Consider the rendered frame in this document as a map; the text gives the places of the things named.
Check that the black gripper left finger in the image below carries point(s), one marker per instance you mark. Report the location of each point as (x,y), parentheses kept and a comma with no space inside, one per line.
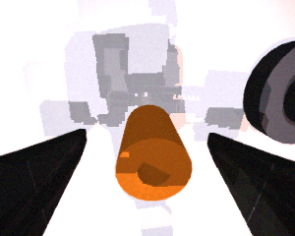
(33,180)

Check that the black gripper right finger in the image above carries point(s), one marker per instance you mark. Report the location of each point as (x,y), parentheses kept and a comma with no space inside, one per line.
(261,183)

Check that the orange knob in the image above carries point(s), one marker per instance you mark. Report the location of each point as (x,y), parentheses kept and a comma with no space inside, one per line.
(153,163)

